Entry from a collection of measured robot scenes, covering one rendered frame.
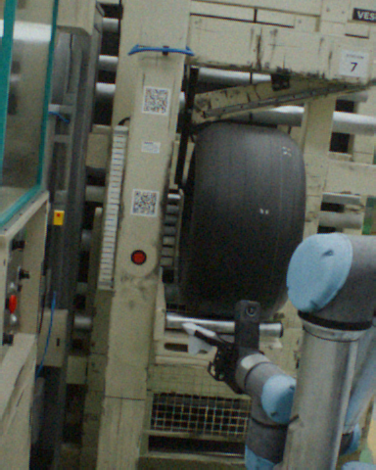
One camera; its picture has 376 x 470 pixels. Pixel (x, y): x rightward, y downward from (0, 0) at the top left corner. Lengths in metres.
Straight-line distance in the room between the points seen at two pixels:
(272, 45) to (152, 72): 0.47
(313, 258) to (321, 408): 0.23
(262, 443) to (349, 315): 0.35
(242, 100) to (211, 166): 0.57
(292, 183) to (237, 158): 0.16
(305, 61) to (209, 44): 0.31
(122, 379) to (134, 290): 0.28
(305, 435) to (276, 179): 0.93
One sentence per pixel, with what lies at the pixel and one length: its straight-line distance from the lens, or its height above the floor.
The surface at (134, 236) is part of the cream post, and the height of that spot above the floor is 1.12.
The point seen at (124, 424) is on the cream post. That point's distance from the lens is 2.30.
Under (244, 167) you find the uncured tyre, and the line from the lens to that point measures 1.95.
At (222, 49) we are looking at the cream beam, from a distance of 2.33.
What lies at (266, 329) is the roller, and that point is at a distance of 2.12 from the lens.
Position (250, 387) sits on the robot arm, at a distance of 1.34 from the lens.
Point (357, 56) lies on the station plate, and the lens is 2.42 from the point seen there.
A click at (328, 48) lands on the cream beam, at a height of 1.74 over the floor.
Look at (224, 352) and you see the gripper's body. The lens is 1.45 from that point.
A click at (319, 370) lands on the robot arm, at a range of 1.13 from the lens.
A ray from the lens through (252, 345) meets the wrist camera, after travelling 1.43.
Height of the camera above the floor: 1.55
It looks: 10 degrees down
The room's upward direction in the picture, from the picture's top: 7 degrees clockwise
